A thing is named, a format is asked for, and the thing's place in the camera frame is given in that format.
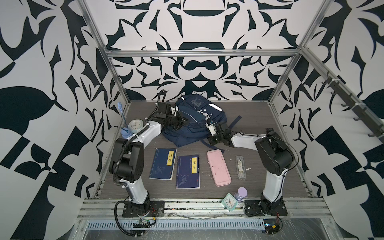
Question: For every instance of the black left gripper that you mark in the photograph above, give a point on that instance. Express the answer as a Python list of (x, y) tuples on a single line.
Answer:
[(181, 121)]

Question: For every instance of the right circuit board green light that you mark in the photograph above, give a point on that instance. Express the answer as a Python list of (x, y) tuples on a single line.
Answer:
[(272, 226)]

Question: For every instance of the clear plastic ruler case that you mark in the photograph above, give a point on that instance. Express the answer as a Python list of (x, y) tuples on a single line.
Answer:
[(241, 170)]

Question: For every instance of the purple lidded small bottle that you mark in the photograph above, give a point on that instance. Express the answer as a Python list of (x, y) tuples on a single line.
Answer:
[(241, 194)]

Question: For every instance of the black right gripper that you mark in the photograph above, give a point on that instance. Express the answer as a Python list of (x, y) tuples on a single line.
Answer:
[(210, 138)]

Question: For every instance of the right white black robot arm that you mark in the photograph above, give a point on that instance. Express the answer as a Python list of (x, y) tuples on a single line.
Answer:
[(274, 153)]

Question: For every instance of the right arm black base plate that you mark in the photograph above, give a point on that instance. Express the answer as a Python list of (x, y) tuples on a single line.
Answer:
[(255, 208)]

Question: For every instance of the left small circuit board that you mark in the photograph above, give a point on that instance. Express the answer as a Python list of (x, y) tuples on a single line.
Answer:
[(143, 224)]

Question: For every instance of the wall mounted hook rail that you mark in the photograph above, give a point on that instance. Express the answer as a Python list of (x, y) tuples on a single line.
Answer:
[(361, 110)]

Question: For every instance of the blue book yellow label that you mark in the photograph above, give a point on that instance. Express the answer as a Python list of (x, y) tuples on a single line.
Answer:
[(163, 164), (188, 172)]

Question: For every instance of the navy blue student backpack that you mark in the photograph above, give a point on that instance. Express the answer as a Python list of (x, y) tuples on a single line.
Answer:
[(200, 113)]

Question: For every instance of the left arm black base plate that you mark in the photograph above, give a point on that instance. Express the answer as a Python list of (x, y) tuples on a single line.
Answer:
[(132, 210)]

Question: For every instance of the white perforated cable tray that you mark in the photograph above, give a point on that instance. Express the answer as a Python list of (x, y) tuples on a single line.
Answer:
[(183, 224)]

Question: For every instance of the pink pencil case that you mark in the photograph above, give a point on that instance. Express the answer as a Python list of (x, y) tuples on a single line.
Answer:
[(219, 169)]

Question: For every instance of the small green alarm clock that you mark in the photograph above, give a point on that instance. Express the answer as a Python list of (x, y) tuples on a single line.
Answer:
[(229, 202)]

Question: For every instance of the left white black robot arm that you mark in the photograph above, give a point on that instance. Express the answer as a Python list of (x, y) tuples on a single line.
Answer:
[(127, 161)]

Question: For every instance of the light blue round wall clock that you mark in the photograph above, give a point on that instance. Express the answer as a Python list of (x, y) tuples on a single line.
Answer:
[(135, 126)]

